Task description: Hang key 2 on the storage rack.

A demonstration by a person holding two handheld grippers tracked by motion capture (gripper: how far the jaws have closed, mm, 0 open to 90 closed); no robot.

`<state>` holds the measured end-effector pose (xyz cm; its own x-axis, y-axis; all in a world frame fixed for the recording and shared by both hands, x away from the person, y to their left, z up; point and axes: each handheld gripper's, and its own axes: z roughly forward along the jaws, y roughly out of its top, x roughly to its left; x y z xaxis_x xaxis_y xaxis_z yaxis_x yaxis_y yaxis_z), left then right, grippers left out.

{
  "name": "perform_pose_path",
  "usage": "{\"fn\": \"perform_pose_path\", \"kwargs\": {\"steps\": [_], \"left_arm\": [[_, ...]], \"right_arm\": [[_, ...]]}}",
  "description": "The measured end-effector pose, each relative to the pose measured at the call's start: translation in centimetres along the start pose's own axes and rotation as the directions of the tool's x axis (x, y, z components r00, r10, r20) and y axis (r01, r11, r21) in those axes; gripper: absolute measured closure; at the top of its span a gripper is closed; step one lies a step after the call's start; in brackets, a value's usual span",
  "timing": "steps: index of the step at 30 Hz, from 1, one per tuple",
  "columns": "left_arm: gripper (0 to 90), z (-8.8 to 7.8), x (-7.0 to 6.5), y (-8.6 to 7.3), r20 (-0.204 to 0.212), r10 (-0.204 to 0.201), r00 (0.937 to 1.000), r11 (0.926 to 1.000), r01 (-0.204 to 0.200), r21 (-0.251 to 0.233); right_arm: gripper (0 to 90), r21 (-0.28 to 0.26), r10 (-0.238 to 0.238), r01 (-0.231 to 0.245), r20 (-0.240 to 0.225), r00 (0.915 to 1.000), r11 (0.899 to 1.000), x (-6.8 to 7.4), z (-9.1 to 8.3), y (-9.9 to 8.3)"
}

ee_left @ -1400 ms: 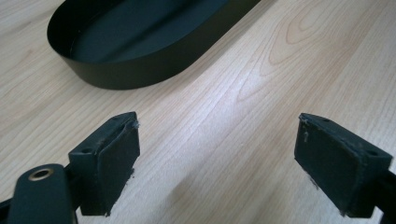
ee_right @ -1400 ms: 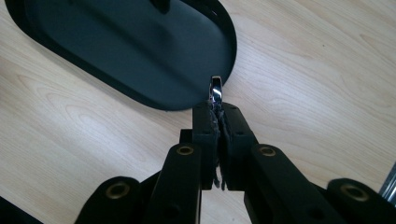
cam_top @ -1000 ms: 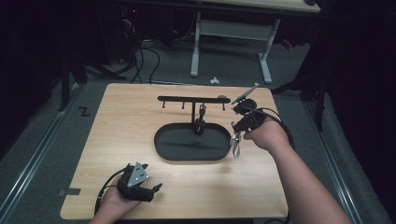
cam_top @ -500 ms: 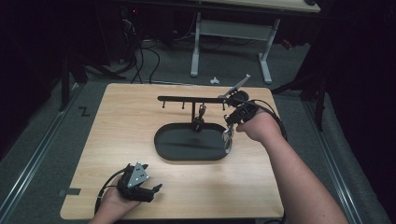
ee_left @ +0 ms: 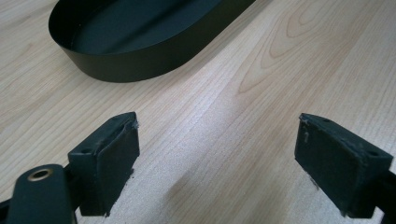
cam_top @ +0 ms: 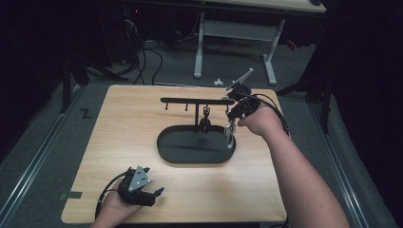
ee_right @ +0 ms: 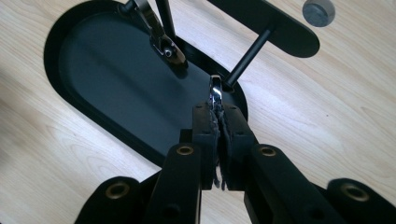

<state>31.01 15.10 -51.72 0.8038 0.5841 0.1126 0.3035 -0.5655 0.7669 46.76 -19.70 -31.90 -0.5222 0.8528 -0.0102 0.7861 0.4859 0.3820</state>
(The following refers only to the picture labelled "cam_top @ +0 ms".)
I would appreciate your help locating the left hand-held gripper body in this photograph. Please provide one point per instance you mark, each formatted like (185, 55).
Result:
(134, 186)

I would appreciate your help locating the person's right hand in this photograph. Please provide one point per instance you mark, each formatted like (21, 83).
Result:
(261, 123)

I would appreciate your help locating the small white floor object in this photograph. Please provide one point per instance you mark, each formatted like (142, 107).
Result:
(218, 82)

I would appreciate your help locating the white metal-frame desk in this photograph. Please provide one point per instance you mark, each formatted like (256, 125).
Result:
(240, 31)

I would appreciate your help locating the black key rack with tray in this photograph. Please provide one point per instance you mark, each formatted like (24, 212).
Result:
(193, 152)

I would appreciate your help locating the person's left hand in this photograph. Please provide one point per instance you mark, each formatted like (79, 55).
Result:
(117, 207)

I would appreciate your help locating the grey tape strip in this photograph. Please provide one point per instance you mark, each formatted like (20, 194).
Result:
(71, 195)

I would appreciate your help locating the dark key fob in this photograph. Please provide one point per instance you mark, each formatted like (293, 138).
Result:
(205, 122)

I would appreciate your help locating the black metal stand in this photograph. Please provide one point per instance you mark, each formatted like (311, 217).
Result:
(326, 107)
(66, 88)

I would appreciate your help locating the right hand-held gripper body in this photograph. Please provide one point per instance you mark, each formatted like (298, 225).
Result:
(247, 103)

